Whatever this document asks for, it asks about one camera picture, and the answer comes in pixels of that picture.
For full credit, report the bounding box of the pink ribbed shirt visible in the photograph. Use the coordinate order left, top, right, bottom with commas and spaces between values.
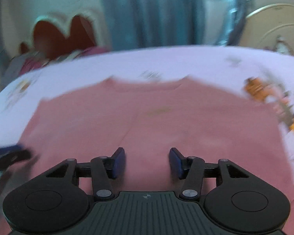
0, 78, 294, 234

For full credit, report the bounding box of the floral white bed sheet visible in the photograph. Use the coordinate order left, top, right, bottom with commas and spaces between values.
0, 46, 294, 181

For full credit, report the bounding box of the red heart headboard chair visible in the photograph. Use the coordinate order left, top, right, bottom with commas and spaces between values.
18, 10, 111, 60

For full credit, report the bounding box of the blue curtain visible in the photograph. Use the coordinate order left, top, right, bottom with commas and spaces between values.
99, 0, 248, 48

